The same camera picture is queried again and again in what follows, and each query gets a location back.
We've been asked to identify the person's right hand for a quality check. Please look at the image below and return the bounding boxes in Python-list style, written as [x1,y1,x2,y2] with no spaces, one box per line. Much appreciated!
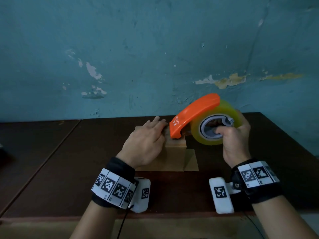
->
[215,110,252,168]

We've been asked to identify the person's left hand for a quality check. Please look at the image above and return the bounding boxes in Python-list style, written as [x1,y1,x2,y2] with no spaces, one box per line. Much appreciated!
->
[116,116,168,170]

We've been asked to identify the brown cardboard box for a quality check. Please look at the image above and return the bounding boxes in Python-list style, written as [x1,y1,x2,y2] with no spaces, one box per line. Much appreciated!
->
[134,125,199,172]

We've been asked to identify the orange tape dispenser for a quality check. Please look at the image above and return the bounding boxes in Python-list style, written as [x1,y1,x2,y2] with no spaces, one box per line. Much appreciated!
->
[169,93,235,139]

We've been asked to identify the person's left forearm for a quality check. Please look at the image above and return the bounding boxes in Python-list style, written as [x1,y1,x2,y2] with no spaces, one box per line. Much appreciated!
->
[69,201,118,239]

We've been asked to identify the person's right forearm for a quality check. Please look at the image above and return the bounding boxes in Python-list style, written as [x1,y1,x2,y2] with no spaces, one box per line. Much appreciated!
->
[252,195,319,239]

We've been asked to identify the black left wristband with markers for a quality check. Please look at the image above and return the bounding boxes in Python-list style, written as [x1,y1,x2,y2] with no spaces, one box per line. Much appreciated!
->
[91,157,139,210]

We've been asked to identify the black wristband with markers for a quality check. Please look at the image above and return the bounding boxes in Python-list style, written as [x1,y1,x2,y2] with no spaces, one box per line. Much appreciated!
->
[91,157,139,210]
[231,158,283,204]

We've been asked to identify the black right wristband with markers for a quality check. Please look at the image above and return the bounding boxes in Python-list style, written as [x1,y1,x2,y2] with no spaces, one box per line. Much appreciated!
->
[231,158,283,204]

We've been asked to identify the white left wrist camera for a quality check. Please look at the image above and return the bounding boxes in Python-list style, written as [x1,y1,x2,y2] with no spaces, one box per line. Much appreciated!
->
[128,177,151,213]

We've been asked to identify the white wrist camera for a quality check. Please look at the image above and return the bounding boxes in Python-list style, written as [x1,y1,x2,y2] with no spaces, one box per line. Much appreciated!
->
[128,177,151,213]
[209,177,241,214]

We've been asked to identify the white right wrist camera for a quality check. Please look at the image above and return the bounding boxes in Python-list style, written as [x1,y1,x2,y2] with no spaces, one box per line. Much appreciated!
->
[209,177,241,214]

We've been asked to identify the black left camera cable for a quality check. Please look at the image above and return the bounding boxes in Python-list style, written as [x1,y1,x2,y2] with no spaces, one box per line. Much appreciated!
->
[116,205,134,239]

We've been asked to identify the black camera cable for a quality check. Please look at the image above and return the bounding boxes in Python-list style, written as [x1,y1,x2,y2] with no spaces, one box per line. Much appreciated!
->
[245,212,265,239]
[116,205,134,239]

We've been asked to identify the black right camera cable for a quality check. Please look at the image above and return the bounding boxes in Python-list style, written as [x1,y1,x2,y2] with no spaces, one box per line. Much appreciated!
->
[245,212,265,239]

